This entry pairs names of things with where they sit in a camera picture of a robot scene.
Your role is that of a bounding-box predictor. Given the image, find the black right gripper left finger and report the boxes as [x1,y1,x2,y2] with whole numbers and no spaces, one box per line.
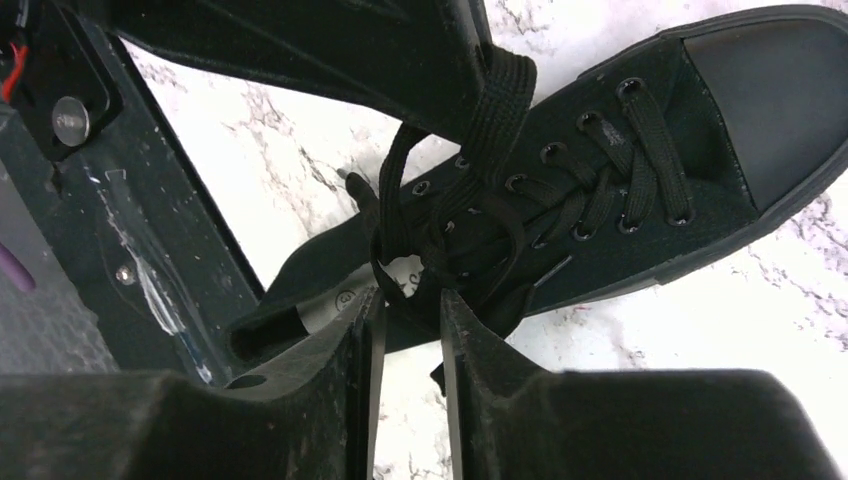
[221,288,388,480]

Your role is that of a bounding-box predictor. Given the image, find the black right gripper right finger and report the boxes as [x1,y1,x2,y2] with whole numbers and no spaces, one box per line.
[440,290,564,479]

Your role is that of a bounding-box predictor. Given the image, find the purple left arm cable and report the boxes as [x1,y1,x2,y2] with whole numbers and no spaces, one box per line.
[0,241,38,294]

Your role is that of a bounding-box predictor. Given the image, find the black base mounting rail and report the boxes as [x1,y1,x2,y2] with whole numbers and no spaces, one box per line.
[1,1,262,386]

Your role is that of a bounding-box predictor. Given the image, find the black canvas sneaker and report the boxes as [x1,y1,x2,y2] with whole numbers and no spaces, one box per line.
[228,5,847,363]

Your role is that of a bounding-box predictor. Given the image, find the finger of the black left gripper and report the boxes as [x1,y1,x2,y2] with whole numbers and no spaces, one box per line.
[102,1,491,141]

